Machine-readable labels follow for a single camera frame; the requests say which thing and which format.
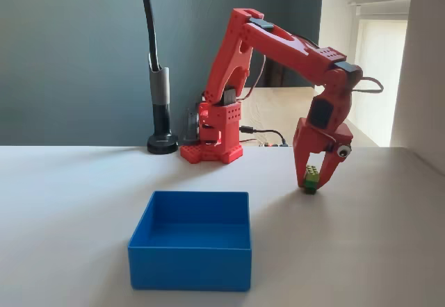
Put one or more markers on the red gripper black motor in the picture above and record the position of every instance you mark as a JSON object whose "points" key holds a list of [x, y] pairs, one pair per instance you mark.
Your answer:
{"points": [[306, 139]]}

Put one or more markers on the green lego brick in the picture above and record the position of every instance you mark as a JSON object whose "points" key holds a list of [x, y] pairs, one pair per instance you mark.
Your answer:
{"points": [[311, 176]]}

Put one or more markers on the red robot arm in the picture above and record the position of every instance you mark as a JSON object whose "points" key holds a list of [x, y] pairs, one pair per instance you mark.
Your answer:
{"points": [[278, 43]]}

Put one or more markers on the blue plastic box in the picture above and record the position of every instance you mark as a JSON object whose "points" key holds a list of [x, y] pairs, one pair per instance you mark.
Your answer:
{"points": [[189, 269]]}

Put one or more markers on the small circuit board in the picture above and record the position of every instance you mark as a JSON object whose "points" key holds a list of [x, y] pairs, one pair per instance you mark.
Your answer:
{"points": [[269, 144]]}

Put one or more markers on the light wooden table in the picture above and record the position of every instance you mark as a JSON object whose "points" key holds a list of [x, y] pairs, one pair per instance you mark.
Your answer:
{"points": [[278, 112]]}

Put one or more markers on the dark wooden board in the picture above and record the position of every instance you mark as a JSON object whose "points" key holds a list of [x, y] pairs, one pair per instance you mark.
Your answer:
{"points": [[278, 76]]}

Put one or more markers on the white window blind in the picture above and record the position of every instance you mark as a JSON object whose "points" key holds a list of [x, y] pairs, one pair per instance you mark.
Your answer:
{"points": [[379, 78]]}

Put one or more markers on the black gooseneck stand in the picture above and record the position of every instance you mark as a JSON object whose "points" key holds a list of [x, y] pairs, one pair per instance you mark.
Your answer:
{"points": [[160, 88]]}

